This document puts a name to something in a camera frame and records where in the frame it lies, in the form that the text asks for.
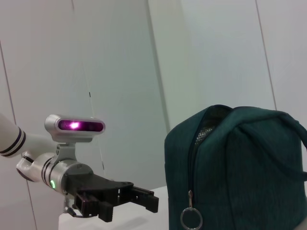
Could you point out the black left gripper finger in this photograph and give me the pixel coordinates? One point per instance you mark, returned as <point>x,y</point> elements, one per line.
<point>91,206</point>
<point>144,198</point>

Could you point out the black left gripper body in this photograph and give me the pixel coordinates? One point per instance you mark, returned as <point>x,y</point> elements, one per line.
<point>96,182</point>

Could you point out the dark teal insulated lunch bag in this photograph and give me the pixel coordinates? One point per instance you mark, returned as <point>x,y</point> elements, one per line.
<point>239,172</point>

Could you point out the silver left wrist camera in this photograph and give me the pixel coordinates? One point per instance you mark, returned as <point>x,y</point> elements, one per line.
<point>79,125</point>

